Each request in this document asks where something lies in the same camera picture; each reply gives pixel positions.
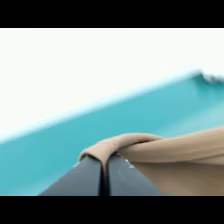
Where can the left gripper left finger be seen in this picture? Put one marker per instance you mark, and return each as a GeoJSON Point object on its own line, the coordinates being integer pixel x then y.
{"type": "Point", "coordinates": [81, 180]}

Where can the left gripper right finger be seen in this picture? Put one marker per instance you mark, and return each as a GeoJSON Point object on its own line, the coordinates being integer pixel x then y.
{"type": "Point", "coordinates": [128, 180]}

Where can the orange shirt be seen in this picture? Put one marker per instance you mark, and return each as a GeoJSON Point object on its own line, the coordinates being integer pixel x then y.
{"type": "Point", "coordinates": [180, 156]}

